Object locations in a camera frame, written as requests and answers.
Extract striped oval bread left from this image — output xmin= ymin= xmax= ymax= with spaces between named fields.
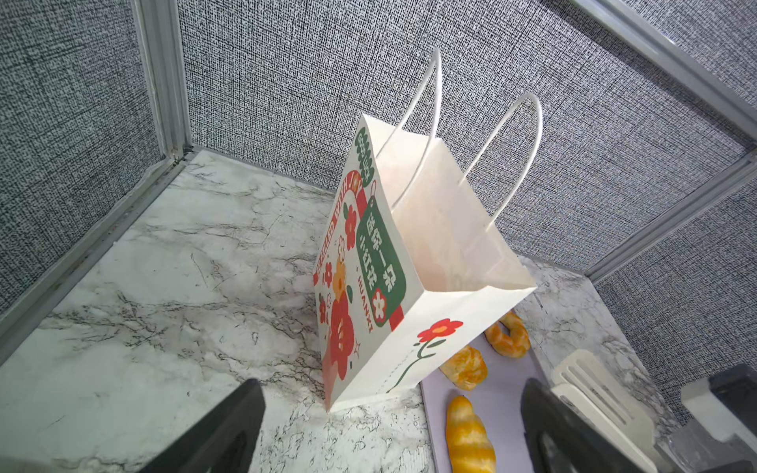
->
xmin=446 ymin=396 xmax=497 ymax=473

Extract white food tongs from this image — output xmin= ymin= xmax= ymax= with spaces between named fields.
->
xmin=552 ymin=349 xmax=673 ymax=472

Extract twisted braided bread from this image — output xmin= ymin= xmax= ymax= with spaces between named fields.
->
xmin=440 ymin=346 xmax=488 ymax=391

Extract white floral paper bag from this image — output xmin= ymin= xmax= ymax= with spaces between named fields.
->
xmin=311 ymin=45 xmax=544 ymax=414

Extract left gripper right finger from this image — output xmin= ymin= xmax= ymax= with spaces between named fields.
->
xmin=520 ymin=378 xmax=641 ymax=472

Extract lilac plastic tray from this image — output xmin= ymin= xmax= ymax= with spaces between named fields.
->
xmin=421 ymin=335 xmax=549 ymax=472

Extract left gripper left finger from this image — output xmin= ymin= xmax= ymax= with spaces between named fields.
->
xmin=142 ymin=378 xmax=265 ymax=472

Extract ring doughnut bread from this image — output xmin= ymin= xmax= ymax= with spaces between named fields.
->
xmin=484 ymin=311 xmax=530 ymax=359

